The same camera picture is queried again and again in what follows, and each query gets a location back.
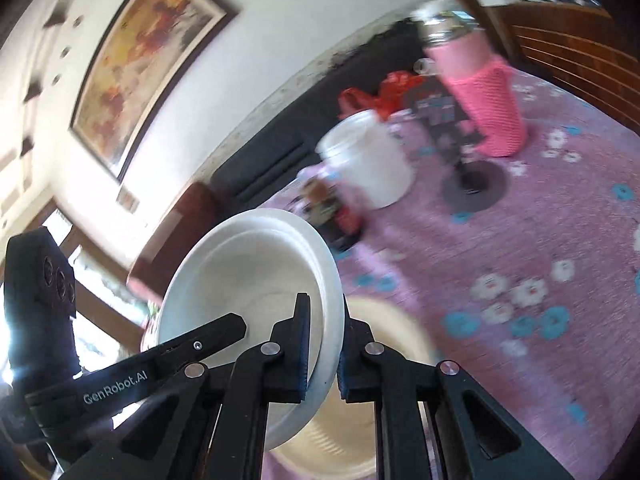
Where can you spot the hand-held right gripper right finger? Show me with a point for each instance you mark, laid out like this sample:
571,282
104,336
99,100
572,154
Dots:
343,360

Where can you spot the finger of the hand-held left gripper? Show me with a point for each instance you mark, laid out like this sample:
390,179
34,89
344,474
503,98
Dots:
215,332

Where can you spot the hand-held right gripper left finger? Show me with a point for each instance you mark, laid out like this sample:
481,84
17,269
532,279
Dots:
303,355

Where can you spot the cream plate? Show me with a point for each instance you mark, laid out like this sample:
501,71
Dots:
345,435

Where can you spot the white bowl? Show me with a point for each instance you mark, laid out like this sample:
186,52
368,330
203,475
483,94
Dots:
250,265

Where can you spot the brown chair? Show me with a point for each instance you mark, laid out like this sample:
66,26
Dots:
175,235

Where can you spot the dark glass jar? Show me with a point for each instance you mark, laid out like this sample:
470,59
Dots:
330,210

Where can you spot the white plastic bucket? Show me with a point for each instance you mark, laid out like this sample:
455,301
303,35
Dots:
370,160

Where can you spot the dark sofa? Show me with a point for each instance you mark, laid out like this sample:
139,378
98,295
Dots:
280,135

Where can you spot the pink floral tablecloth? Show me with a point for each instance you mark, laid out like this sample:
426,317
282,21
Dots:
525,240

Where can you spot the black phone stand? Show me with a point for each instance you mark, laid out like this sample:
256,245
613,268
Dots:
475,185

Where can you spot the framed painting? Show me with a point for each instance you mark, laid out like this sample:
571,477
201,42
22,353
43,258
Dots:
145,60

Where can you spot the red plastic bag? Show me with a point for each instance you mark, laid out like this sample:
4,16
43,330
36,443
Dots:
395,90

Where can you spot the pink bottle with knitted sleeve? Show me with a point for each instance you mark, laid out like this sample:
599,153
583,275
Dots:
487,105

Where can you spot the wooden cabinet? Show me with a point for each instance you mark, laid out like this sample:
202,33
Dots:
565,45

